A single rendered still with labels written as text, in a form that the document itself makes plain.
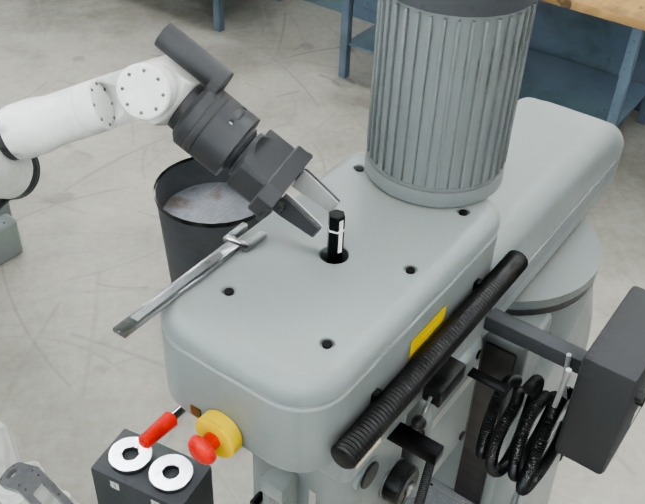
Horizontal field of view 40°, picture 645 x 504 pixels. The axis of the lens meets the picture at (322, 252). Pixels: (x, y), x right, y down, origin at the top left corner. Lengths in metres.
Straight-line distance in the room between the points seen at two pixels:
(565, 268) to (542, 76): 3.70
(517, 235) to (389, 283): 0.41
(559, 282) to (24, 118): 0.98
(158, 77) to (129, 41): 5.01
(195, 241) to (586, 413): 2.22
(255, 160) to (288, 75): 4.53
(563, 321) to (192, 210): 2.12
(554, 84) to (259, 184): 4.30
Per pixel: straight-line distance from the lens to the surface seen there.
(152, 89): 1.04
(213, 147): 1.05
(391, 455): 1.38
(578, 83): 5.33
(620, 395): 1.30
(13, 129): 1.15
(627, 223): 4.65
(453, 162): 1.17
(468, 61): 1.10
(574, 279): 1.68
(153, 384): 3.55
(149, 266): 4.08
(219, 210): 3.53
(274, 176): 1.05
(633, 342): 1.33
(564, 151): 1.64
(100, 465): 1.93
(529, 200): 1.50
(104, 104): 1.14
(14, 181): 1.20
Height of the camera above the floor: 2.60
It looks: 39 degrees down
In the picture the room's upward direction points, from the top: 3 degrees clockwise
